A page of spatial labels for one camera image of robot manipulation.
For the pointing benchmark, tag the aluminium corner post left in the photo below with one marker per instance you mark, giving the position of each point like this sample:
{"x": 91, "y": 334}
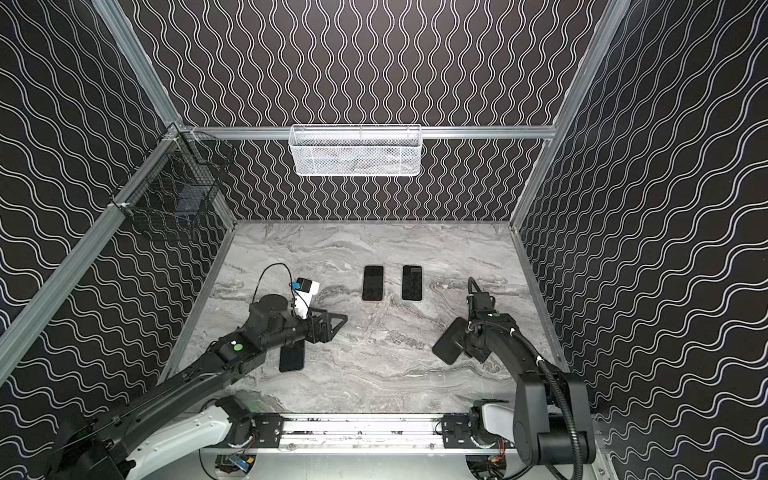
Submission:
{"x": 130, "y": 47}

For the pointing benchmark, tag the black wire mesh basket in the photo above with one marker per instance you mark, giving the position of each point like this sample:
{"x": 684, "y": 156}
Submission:
{"x": 177, "y": 200}

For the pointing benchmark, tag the aluminium corner post right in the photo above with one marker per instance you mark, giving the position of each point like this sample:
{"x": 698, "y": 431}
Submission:
{"x": 604, "y": 32}

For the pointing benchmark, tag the black phone purple edge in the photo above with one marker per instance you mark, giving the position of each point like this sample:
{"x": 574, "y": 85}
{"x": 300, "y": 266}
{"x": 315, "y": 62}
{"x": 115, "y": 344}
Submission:
{"x": 372, "y": 283}

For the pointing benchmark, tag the aluminium corner post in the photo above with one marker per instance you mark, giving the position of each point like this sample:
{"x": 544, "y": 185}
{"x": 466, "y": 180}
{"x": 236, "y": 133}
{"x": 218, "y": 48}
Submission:
{"x": 130, "y": 47}
{"x": 604, "y": 32}

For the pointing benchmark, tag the aluminium back crossbar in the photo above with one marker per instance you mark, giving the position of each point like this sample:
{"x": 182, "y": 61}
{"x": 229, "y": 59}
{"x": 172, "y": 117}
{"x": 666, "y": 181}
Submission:
{"x": 377, "y": 132}

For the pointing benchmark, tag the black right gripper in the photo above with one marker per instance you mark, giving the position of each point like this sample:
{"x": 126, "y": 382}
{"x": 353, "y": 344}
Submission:
{"x": 468, "y": 339}

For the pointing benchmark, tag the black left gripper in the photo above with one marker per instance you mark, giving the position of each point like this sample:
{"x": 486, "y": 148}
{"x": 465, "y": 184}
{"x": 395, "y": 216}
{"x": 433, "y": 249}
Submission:
{"x": 315, "y": 327}

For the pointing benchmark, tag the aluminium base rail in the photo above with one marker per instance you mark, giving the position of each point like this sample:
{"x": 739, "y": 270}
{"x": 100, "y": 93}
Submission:
{"x": 387, "y": 434}

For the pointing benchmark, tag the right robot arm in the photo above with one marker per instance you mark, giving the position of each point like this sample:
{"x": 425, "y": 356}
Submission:
{"x": 551, "y": 422}

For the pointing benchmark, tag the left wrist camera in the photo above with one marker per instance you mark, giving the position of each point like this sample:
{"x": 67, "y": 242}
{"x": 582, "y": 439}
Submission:
{"x": 304, "y": 291}

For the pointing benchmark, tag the light blue phone case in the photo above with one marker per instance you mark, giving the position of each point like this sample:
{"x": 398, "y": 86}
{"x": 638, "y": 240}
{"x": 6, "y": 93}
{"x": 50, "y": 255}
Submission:
{"x": 412, "y": 282}

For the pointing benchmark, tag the white wire mesh basket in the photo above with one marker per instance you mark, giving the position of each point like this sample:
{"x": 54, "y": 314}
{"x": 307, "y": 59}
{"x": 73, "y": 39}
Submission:
{"x": 356, "y": 157}

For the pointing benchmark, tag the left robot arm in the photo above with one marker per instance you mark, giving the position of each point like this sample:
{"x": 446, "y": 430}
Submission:
{"x": 134, "y": 440}

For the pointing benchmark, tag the black phone case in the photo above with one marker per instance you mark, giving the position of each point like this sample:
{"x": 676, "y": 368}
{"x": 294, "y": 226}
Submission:
{"x": 451, "y": 344}

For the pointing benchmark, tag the black phone blue edge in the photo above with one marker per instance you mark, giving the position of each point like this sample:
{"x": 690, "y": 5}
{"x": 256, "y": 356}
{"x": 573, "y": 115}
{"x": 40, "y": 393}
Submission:
{"x": 292, "y": 357}

